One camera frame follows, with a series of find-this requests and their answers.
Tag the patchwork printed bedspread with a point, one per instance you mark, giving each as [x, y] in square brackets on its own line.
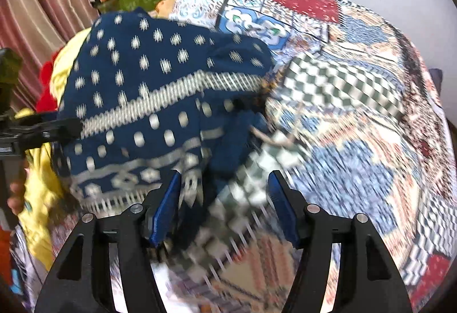
[357, 156]

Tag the navy patterned garment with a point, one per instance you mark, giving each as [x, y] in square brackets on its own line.
[142, 84]

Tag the red cloth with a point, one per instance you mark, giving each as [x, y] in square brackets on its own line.
[50, 88]

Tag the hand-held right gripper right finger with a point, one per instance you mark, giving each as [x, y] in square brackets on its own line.
[284, 207]

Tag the striped curtain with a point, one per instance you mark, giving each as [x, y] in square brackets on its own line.
[43, 13]

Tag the person's left hand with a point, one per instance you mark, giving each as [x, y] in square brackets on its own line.
[17, 200]

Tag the yellow cloth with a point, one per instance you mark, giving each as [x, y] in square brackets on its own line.
[39, 227]

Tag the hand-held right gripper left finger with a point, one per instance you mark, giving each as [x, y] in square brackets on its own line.
[166, 207]

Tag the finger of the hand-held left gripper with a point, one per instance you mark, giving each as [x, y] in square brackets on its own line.
[50, 129]

